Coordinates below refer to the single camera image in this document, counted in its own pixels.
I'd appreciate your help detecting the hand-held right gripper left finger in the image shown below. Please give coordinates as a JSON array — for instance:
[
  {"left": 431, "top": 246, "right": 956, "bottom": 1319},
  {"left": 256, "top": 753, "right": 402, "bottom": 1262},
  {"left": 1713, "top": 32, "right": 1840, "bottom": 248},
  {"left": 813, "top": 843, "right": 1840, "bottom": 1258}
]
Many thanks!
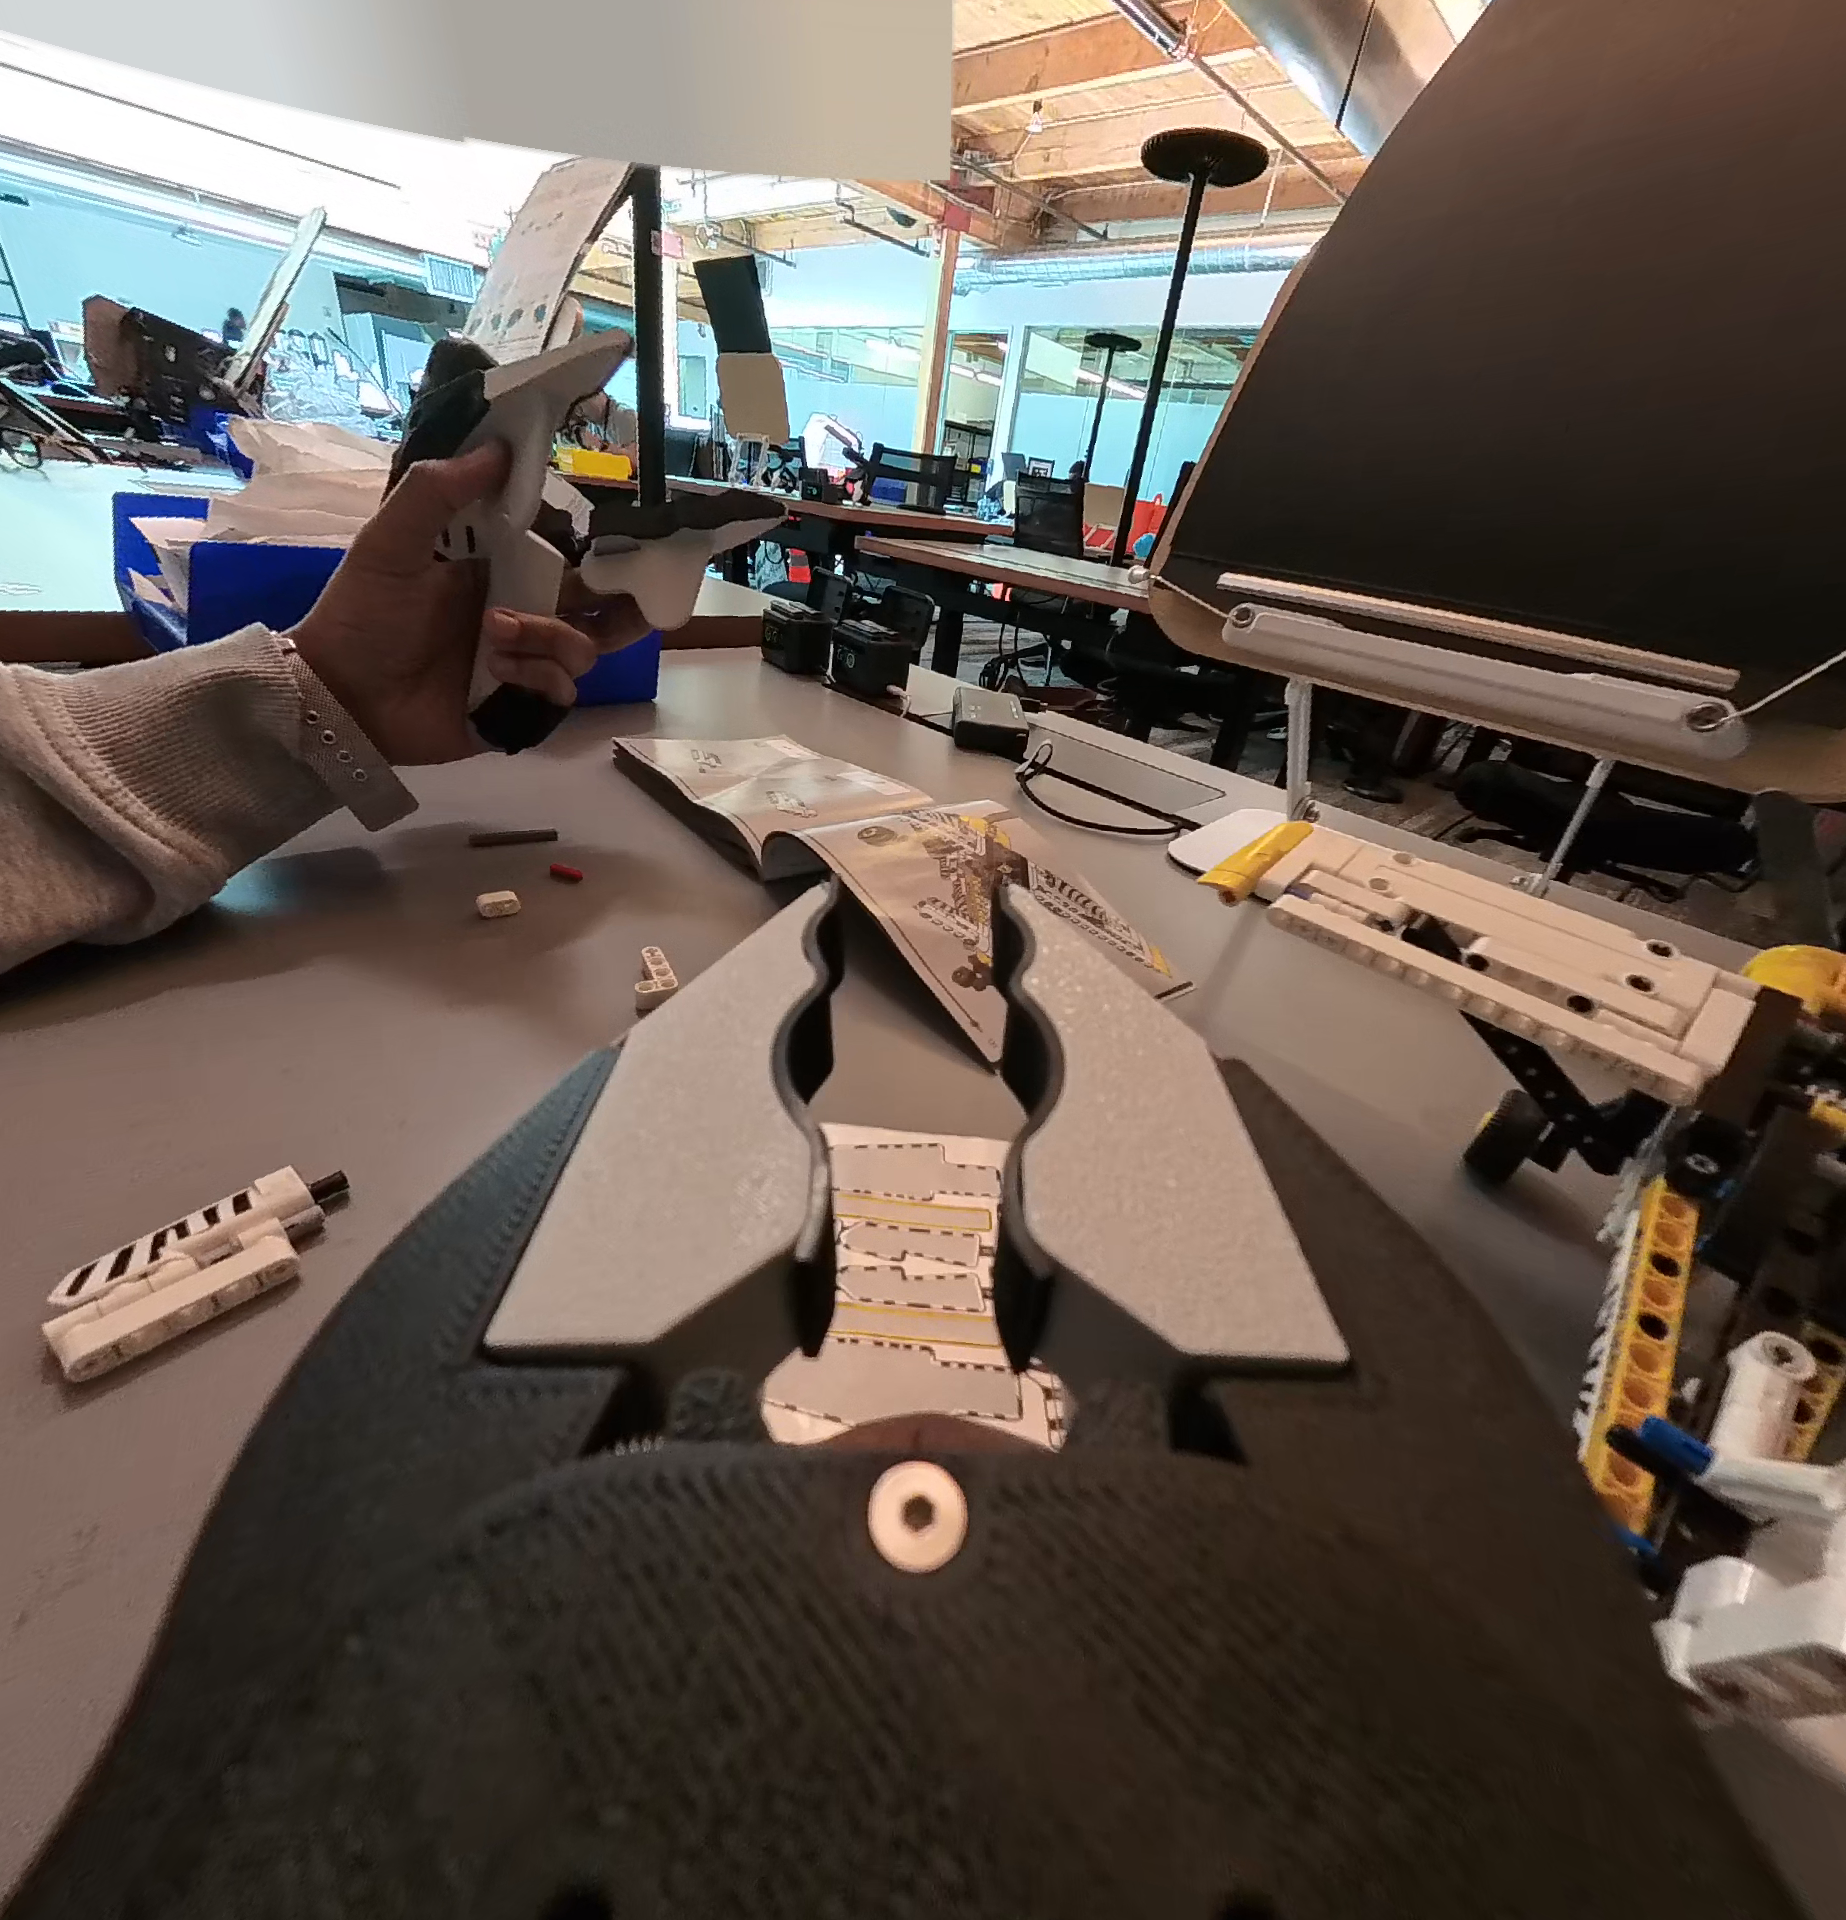
[{"left": 480, "top": 883, "right": 848, "bottom": 1366}]

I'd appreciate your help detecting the open lego instruction booklet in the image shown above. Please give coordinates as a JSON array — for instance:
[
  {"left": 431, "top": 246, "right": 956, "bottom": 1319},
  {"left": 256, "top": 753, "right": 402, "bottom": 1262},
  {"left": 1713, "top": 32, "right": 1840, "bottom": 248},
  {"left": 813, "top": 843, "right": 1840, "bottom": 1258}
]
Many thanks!
[{"left": 611, "top": 733, "right": 1195, "bottom": 1069}]

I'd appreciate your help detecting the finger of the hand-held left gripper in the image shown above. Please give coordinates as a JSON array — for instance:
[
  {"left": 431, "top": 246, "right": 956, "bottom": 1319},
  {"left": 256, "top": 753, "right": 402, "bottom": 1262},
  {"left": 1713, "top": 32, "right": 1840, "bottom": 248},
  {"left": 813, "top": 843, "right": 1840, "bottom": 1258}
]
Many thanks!
[
  {"left": 439, "top": 332, "right": 635, "bottom": 619},
  {"left": 579, "top": 493, "right": 789, "bottom": 632}
]

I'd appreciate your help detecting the cardboard panel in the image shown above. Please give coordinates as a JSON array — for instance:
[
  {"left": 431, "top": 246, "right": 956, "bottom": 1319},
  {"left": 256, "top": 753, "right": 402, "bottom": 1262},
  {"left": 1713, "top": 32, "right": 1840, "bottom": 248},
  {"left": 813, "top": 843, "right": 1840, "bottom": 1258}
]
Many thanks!
[{"left": 462, "top": 155, "right": 635, "bottom": 369}]

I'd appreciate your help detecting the lego sticker sheet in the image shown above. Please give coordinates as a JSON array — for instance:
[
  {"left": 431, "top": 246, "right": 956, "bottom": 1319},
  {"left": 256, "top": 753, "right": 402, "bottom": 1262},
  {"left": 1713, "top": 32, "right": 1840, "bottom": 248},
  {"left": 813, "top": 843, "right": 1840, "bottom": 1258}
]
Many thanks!
[{"left": 761, "top": 1122, "right": 1078, "bottom": 1454}]

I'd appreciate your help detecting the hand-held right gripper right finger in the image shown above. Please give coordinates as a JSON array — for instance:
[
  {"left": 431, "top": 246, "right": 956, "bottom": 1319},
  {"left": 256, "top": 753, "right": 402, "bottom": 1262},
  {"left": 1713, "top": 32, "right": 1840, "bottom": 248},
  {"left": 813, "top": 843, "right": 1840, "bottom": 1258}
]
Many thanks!
[{"left": 995, "top": 884, "right": 1353, "bottom": 1379}]

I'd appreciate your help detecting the black upright pole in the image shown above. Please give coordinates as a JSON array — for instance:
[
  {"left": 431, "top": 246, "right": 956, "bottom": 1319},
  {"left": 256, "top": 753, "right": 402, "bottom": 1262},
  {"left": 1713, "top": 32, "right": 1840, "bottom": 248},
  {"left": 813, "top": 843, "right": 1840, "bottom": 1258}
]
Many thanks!
[{"left": 630, "top": 165, "right": 670, "bottom": 533}]

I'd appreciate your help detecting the long office desk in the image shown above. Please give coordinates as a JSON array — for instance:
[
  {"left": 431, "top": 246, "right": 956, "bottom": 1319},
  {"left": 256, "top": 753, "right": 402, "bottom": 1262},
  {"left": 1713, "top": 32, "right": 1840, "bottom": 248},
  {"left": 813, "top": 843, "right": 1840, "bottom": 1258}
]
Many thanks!
[
  {"left": 856, "top": 531, "right": 1165, "bottom": 617},
  {"left": 661, "top": 471, "right": 1014, "bottom": 548}
]

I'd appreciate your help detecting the black floor lamp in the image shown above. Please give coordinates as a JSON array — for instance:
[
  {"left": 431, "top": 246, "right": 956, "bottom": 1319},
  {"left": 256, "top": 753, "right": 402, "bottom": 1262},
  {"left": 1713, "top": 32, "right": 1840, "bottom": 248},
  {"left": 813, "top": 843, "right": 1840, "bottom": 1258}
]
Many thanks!
[
  {"left": 1086, "top": 332, "right": 1149, "bottom": 451},
  {"left": 1141, "top": 125, "right": 1270, "bottom": 503}
]

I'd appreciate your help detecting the large black curved panel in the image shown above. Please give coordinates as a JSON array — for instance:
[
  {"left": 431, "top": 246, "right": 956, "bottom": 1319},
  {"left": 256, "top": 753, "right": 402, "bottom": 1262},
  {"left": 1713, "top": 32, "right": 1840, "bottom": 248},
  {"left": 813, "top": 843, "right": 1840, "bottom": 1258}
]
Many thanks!
[{"left": 1147, "top": 0, "right": 1846, "bottom": 803}]

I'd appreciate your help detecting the black cable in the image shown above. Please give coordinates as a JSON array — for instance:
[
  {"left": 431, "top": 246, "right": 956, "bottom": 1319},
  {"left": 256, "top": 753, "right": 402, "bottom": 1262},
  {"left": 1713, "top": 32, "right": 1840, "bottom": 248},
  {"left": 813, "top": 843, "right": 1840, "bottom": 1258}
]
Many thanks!
[{"left": 1012, "top": 739, "right": 1210, "bottom": 839}]

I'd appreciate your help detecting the person's left hand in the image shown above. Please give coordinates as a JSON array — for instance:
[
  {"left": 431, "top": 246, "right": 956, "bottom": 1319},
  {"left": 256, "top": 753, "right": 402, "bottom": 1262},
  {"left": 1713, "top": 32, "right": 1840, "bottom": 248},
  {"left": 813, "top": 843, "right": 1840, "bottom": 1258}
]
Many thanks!
[{"left": 295, "top": 441, "right": 663, "bottom": 766}]

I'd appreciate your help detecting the white flat stand base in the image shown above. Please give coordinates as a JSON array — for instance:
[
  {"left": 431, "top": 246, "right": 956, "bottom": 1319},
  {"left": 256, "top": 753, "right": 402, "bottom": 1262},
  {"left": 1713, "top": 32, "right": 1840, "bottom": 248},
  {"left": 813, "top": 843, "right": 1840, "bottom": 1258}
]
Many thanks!
[{"left": 1171, "top": 807, "right": 1334, "bottom": 880}]

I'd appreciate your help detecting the blue plastic bin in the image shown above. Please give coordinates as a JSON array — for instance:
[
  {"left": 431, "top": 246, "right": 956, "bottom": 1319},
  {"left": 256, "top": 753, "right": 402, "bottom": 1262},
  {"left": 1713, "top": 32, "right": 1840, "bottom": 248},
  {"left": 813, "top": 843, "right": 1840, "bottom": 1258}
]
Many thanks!
[{"left": 109, "top": 493, "right": 664, "bottom": 708}]

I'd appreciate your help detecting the white bracket bar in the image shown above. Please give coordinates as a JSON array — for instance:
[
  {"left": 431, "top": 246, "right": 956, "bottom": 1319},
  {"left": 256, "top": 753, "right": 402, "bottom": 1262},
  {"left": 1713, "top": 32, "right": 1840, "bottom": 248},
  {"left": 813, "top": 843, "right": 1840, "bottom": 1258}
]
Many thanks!
[{"left": 1220, "top": 569, "right": 1757, "bottom": 763}]

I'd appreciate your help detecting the yellow white lego vehicle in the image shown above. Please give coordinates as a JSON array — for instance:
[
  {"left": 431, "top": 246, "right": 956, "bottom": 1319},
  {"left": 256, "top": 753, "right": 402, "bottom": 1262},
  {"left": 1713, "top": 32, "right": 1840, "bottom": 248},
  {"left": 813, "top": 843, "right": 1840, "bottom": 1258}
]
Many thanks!
[{"left": 1200, "top": 816, "right": 1846, "bottom": 1794}]

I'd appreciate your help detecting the brown wooden table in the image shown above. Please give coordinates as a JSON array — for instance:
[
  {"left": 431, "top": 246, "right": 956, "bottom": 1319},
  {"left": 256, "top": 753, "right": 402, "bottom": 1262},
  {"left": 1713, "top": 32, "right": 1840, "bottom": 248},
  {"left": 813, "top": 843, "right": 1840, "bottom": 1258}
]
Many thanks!
[{"left": 0, "top": 606, "right": 137, "bottom": 668}]

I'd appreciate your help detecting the white striped lego assembly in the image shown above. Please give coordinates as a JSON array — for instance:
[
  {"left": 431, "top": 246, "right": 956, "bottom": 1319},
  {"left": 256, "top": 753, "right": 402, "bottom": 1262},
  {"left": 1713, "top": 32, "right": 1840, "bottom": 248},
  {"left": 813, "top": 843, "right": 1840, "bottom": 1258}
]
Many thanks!
[{"left": 46, "top": 1169, "right": 352, "bottom": 1384}]

